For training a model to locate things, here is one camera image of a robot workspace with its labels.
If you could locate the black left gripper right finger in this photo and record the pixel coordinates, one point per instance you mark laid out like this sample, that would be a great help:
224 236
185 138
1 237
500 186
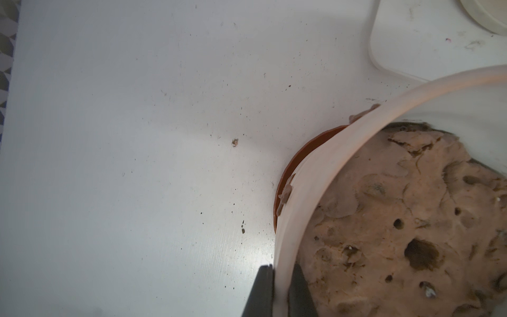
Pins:
300 300

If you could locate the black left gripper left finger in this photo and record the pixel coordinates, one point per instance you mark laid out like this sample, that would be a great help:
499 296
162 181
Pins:
260 300

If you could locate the white ceramic pot with mud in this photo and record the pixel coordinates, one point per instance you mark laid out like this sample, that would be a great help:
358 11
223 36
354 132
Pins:
403 213

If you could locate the brown pot saucer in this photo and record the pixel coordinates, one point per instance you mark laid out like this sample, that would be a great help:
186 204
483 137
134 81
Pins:
297 159

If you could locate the white cutting board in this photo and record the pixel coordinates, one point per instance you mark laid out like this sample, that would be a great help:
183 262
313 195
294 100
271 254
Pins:
427 40

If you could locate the white round plate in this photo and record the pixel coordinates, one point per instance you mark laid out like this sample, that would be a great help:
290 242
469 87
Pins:
490 14

